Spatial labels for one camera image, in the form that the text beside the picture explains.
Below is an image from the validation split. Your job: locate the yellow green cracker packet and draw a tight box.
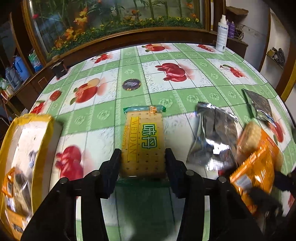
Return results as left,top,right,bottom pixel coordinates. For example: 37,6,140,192
122,105,167,183

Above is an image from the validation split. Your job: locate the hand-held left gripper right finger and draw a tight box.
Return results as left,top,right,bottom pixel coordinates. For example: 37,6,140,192
165,148,264,241

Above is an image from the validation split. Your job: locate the yellow cardboard box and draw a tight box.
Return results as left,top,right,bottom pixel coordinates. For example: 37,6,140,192
0,113,63,241

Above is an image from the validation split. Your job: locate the grey water jug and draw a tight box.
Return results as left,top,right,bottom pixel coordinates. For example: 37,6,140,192
5,66,21,90

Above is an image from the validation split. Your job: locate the white candy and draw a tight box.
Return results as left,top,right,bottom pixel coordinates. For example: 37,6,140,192
28,151,39,168

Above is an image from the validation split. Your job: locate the dark glass jar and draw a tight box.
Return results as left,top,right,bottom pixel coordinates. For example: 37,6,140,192
50,61,67,79

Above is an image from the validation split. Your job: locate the green bottle pack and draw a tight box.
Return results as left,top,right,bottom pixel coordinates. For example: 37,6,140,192
28,50,43,72

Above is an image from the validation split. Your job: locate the flower scene glass panel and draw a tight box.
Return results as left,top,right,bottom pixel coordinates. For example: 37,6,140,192
22,0,211,61

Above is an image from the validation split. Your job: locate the brown plum snack packet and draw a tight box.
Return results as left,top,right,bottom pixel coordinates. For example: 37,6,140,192
11,173,31,215

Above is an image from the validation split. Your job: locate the round dark lid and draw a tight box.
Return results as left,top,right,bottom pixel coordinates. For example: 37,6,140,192
122,79,141,90

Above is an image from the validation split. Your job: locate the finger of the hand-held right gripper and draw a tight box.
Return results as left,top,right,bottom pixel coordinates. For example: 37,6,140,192
251,187,284,217
274,171,296,192

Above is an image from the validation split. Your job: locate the silver foil snack packet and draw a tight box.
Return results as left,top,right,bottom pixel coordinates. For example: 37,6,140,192
242,89,274,121
186,102,238,171

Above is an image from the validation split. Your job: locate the white spray bottle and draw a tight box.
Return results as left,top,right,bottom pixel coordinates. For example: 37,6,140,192
216,14,228,52

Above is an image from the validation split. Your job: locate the fruit print tablecloth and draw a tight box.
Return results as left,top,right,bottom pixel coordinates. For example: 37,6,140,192
28,42,294,241

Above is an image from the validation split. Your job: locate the orange cracker packet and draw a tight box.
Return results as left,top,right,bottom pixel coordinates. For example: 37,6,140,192
230,122,284,215

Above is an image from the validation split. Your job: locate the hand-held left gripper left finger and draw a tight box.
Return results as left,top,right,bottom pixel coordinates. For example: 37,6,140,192
21,148,122,241

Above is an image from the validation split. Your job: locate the blue thermos jug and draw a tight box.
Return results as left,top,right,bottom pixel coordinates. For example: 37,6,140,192
13,56,30,80

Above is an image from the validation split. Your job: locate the orange packet with dark window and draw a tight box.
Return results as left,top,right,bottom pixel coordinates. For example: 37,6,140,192
3,204,30,234

